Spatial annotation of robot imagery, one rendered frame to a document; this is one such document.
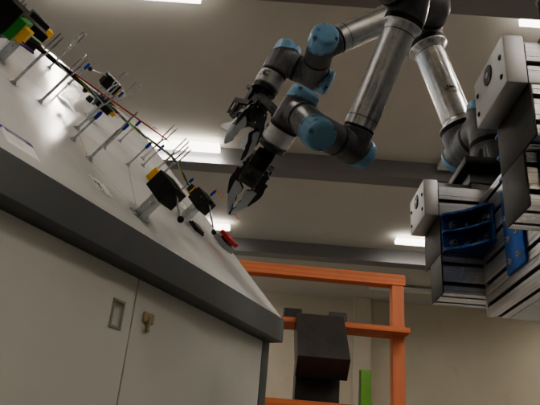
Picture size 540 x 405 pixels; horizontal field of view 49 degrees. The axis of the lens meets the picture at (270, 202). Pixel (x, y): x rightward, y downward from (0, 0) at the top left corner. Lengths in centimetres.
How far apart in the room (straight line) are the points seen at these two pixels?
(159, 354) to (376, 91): 75
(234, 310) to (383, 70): 66
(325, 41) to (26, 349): 101
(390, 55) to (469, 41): 339
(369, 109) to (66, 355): 84
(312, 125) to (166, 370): 59
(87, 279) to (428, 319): 1034
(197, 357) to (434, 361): 986
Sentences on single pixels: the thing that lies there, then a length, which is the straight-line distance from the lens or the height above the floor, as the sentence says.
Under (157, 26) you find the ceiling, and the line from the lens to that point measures 482.
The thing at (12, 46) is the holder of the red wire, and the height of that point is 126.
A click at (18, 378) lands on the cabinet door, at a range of 100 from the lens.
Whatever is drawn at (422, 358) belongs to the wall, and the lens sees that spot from 1107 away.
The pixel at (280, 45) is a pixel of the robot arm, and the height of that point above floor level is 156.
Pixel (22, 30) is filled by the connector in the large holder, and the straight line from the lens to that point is 112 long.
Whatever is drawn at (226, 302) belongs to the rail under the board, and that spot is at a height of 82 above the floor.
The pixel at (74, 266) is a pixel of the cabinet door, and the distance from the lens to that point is 108.
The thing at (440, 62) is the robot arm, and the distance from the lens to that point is 182.
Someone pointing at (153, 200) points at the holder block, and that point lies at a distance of 123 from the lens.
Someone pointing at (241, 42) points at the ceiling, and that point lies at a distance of 482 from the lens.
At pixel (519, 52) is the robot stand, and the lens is 101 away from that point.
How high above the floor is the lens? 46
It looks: 25 degrees up
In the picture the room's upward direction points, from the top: 5 degrees clockwise
